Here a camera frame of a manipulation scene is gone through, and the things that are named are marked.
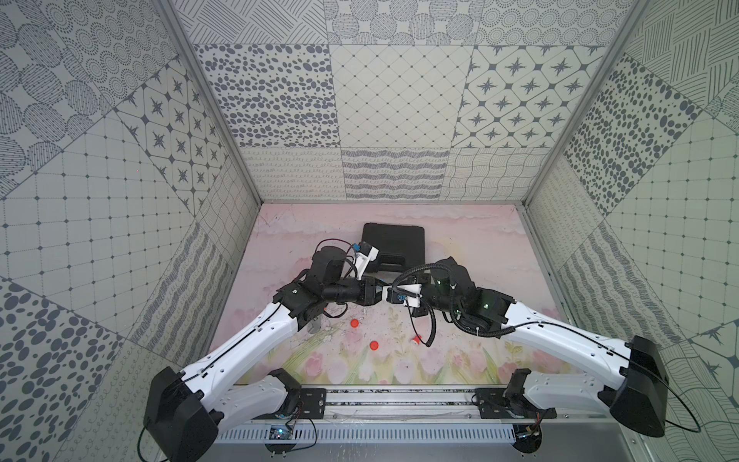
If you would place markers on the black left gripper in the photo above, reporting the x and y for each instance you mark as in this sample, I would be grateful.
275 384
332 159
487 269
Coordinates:
369 291

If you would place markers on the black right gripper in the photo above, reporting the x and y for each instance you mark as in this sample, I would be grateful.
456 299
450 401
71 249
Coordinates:
419 279

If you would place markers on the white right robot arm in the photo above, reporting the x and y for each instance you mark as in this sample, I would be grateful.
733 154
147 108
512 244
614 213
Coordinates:
633 376

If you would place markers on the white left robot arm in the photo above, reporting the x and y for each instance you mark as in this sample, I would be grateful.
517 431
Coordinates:
186 410

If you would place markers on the black plastic tool case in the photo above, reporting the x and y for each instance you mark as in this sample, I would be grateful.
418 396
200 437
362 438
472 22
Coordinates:
400 247

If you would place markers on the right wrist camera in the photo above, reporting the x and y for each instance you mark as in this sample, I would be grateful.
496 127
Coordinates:
407 295

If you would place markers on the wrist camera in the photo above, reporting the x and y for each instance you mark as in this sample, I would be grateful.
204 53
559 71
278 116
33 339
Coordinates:
407 295
364 254

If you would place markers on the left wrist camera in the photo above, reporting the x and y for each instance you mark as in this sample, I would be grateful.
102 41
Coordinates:
364 254

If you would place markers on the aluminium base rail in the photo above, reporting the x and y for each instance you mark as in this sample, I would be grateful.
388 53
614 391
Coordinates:
282 419

